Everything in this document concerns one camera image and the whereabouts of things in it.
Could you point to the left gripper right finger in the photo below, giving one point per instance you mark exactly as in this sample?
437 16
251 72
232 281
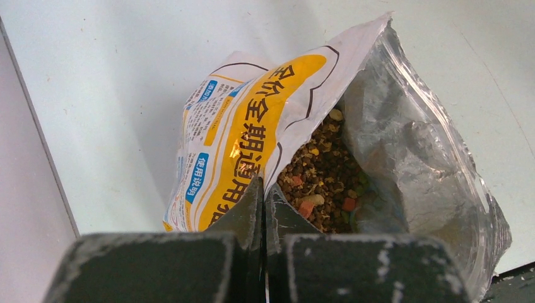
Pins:
304 265

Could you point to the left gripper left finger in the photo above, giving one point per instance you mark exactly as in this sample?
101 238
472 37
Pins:
221 264

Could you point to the pet food bag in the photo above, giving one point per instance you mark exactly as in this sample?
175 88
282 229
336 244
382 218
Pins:
247 119

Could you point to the pet food kibble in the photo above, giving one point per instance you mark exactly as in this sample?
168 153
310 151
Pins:
323 181

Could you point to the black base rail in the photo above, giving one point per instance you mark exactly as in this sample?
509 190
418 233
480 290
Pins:
514 286

